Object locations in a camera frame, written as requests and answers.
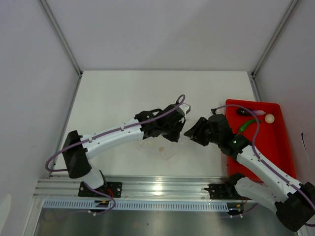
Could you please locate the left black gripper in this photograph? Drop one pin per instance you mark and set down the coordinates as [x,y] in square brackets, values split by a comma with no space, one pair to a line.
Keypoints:
[175,137]

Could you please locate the black mounting plate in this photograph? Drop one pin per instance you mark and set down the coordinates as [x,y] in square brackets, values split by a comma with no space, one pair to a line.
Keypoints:
[113,189]
[221,191]

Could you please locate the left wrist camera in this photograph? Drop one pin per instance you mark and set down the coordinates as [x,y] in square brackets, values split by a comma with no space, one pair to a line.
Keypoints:
[185,108]

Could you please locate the white slotted cable duct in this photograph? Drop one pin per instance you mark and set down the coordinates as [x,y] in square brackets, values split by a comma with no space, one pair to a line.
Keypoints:
[137,205]

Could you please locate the purple toy eggplant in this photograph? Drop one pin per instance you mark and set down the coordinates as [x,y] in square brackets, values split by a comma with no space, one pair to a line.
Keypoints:
[244,112]

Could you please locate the green chili pepper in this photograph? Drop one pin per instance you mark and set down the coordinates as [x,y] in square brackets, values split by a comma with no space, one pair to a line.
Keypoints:
[246,125]

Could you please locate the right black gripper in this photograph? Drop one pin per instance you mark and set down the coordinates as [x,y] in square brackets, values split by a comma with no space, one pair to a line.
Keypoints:
[195,132]

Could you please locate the left aluminium frame post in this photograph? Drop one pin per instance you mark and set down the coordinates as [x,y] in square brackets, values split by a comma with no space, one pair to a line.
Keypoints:
[56,28]

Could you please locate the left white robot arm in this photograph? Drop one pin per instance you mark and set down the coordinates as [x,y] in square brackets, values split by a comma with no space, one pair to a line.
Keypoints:
[80,149]

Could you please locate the right aluminium frame post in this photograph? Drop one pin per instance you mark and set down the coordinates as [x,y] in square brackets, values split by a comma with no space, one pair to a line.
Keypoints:
[275,36]

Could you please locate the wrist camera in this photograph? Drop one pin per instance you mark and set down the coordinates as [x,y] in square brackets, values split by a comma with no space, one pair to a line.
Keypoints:
[217,112]
[185,108]

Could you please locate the clear dotted zip bag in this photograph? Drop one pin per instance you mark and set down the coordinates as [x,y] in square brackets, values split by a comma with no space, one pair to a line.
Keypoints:
[159,147]

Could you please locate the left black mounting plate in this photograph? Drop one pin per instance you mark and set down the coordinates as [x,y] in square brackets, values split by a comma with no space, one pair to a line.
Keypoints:
[113,189]

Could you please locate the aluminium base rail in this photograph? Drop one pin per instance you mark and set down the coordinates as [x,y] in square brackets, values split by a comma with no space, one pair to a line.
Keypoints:
[134,188]

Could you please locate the aluminium frame post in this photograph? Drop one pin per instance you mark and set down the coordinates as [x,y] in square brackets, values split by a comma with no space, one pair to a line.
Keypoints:
[56,28]
[275,36]

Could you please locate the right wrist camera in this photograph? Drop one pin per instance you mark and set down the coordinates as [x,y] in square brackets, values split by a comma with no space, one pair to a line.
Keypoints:
[217,112]

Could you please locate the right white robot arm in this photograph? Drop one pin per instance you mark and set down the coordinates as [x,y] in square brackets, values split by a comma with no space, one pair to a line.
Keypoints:
[292,202]

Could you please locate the red plastic tray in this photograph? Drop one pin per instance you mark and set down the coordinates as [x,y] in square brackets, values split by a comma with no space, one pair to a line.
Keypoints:
[272,140]

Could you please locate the white egg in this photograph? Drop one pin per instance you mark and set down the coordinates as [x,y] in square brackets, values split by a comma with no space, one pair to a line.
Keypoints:
[269,118]

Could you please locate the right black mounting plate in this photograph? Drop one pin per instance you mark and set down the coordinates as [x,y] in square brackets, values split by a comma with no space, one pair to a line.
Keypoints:
[221,191]

